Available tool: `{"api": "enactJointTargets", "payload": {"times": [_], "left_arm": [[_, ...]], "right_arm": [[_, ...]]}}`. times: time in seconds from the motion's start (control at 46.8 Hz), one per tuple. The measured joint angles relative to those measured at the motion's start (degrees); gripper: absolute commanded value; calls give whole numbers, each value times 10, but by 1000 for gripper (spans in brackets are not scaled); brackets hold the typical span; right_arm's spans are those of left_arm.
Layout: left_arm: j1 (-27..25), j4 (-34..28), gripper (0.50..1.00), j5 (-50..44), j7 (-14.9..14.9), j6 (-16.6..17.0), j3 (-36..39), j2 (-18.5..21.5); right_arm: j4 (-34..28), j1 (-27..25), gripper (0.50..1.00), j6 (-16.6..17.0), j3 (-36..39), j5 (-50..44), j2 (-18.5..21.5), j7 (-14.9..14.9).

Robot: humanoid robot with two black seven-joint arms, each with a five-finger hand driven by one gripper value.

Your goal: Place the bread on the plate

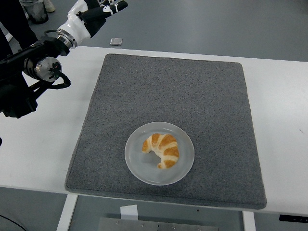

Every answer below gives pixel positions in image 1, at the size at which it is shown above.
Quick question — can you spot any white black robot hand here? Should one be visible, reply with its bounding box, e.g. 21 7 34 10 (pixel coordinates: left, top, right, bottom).
59 0 128 41

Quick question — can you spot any golden croissant bread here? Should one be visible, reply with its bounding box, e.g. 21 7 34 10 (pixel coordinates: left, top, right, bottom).
141 133 180 169

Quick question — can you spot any pale grey round plate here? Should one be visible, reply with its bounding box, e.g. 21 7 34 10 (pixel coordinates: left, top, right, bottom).
124 121 195 186

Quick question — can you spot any grey metal plate with screws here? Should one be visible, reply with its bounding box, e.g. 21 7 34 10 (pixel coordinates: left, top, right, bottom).
97 217 219 231

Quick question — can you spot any white shoe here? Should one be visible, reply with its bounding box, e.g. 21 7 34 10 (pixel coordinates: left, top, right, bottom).
43 0 56 13

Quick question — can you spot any black mesh waste bin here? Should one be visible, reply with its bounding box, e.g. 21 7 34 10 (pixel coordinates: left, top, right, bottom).
24 0 50 25

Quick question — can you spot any person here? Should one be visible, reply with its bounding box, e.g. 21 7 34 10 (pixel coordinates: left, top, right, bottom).
0 0 39 61

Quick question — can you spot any grey felt mat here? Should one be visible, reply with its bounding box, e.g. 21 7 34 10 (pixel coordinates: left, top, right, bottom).
64 53 268 210

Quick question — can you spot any white table leg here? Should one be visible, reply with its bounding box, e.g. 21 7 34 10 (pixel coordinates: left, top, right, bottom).
242 211 256 231
55 194 79 231

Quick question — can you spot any white paper label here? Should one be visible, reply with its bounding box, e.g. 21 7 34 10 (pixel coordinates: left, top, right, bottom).
120 204 139 220

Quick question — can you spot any black table control panel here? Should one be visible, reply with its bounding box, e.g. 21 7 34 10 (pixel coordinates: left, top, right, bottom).
279 214 308 222

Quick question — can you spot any white desk frame leg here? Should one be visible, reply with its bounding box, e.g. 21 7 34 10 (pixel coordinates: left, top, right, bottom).
0 20 13 41

